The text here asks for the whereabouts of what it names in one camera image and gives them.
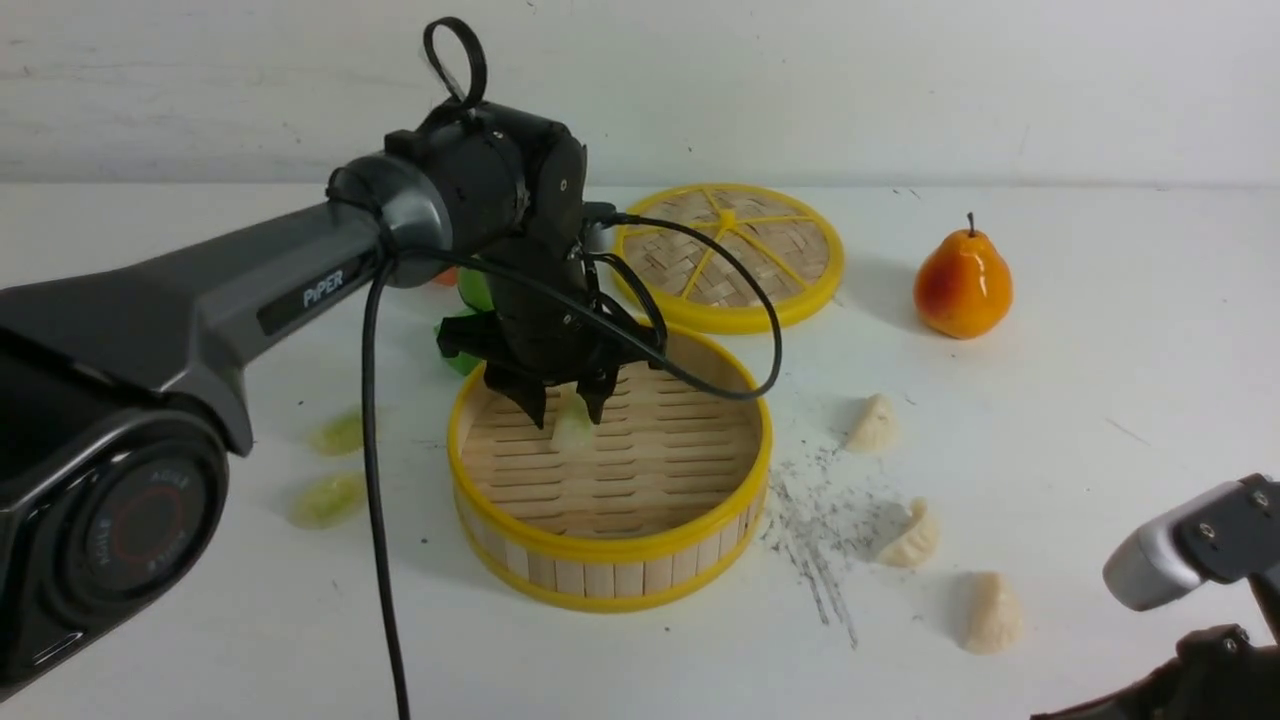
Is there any orange foam cube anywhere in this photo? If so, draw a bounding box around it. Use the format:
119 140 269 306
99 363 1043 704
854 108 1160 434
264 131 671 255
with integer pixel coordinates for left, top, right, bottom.
431 266 460 287

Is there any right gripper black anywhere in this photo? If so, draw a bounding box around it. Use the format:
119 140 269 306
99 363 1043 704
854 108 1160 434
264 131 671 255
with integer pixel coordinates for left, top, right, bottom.
1050 474 1279 719

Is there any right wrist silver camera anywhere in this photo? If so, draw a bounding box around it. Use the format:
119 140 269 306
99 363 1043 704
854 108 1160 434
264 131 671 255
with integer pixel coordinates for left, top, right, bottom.
1103 480 1240 612

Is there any green toy watermelon ball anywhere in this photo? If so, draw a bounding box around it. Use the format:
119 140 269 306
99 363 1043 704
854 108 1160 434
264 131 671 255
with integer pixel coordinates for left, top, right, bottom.
456 268 494 313

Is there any white dumpling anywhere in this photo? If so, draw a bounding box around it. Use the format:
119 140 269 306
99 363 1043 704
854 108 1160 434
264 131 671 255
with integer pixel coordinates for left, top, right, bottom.
876 497 940 569
963 571 1024 656
845 393 900 455

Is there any bamboo steamer tray yellow rim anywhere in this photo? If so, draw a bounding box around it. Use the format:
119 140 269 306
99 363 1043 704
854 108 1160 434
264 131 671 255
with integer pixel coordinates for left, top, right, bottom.
445 364 774 612

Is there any bamboo steamer lid yellow rim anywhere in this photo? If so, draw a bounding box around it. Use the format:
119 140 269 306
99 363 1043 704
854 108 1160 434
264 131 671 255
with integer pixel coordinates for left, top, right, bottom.
609 183 846 334

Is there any green dumpling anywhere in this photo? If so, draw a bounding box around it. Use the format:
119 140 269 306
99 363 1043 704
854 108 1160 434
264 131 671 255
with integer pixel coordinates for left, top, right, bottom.
550 387 595 455
288 471 367 530
308 409 364 457

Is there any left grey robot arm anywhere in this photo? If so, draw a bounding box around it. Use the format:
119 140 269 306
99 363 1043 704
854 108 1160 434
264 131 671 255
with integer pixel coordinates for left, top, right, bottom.
1 100 666 698

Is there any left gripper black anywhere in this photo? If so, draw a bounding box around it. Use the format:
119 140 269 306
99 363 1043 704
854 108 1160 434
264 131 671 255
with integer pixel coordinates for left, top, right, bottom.
384 102 666 429

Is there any orange toy pear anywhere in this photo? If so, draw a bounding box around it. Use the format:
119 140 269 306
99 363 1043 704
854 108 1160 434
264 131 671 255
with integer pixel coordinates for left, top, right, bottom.
913 211 1014 340

